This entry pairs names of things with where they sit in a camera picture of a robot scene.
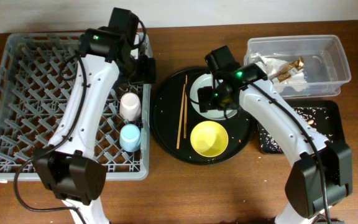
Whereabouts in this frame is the gold snack wrapper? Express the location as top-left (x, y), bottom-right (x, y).
top-left (273, 57), bottom-right (305, 82)

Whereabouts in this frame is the yellow bowl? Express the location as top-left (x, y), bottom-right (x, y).
top-left (190, 121), bottom-right (229, 157)

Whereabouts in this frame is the grey plate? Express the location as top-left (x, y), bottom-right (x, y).
top-left (190, 73), bottom-right (239, 121)

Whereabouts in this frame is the grey dishwasher rack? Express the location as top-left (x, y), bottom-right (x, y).
top-left (0, 32), bottom-right (151, 183)

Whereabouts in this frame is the wooden chopstick right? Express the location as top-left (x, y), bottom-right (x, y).
top-left (183, 75), bottom-right (188, 139)

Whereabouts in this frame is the pink cup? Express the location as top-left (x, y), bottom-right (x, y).
top-left (119, 93), bottom-right (141, 121)

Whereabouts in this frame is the food scraps and rice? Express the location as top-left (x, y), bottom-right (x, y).
top-left (258, 107), bottom-right (336, 154)

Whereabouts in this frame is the wooden chopstick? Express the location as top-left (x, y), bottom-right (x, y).
top-left (183, 75), bottom-right (188, 139)
top-left (176, 84), bottom-right (186, 150)

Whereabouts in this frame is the white napkin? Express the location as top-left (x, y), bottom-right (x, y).
top-left (256, 57), bottom-right (309, 93)

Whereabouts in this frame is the blue cup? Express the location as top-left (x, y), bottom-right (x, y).
top-left (119, 124), bottom-right (140, 152)

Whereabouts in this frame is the round black tray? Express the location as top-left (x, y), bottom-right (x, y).
top-left (150, 67), bottom-right (257, 166)

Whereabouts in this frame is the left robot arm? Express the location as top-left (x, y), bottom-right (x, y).
top-left (28, 7), bottom-right (156, 223)

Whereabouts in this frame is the black rectangular bin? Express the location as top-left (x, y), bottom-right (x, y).
top-left (258, 100), bottom-right (345, 154)

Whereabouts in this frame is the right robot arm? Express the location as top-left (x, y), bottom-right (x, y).
top-left (204, 45), bottom-right (353, 223)

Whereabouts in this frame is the wooden chopstick left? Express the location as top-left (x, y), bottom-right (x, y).
top-left (176, 84), bottom-right (186, 150)

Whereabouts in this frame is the clear plastic bin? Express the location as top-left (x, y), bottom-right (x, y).
top-left (244, 35), bottom-right (351, 98)

